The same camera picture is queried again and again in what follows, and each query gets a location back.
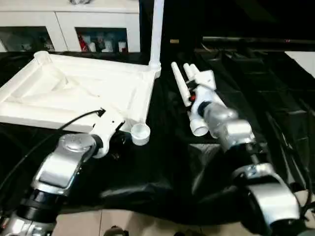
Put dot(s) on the white plastic table top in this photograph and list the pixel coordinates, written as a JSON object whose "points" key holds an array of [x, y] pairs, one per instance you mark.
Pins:
{"points": [[73, 83]]}

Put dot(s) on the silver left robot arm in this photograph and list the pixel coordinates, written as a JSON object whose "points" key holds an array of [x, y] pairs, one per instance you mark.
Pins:
{"points": [[61, 157]]}

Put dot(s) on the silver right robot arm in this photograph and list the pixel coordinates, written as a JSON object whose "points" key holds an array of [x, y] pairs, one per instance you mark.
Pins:
{"points": [[233, 132]]}

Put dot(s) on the black glossy mat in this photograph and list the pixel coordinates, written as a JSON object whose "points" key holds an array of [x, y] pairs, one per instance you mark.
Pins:
{"points": [[160, 172]]}

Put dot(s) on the small yellow label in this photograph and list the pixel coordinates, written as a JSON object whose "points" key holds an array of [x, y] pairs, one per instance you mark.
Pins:
{"points": [[174, 41]]}

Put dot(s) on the black flat monitor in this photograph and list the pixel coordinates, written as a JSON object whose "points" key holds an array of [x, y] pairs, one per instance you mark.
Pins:
{"points": [[258, 40]]}

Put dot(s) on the dark brown rounded object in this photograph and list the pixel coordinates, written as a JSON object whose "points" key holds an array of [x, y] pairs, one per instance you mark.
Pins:
{"points": [[116, 231]]}

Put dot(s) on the red package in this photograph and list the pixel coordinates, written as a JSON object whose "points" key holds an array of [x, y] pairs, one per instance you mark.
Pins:
{"points": [[83, 43]]}

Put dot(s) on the white glass door cabinet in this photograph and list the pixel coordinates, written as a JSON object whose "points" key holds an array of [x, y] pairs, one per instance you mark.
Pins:
{"points": [[66, 22]]}

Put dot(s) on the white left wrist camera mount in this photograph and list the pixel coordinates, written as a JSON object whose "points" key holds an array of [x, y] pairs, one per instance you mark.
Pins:
{"points": [[108, 132]]}

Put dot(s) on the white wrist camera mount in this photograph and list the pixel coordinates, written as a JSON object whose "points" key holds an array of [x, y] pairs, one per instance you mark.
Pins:
{"points": [[108, 132], [205, 83]]}

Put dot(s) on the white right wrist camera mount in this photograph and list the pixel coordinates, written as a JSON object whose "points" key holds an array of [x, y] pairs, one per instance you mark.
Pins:
{"points": [[205, 83]]}

